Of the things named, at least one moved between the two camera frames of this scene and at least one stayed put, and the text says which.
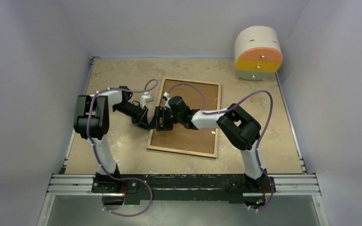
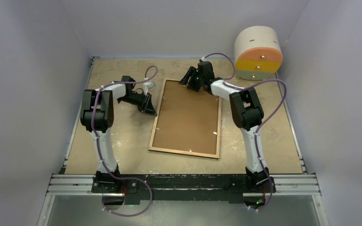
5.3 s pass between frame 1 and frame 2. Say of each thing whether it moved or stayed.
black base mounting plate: stayed
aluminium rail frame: stayed
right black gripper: moved
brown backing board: stayed
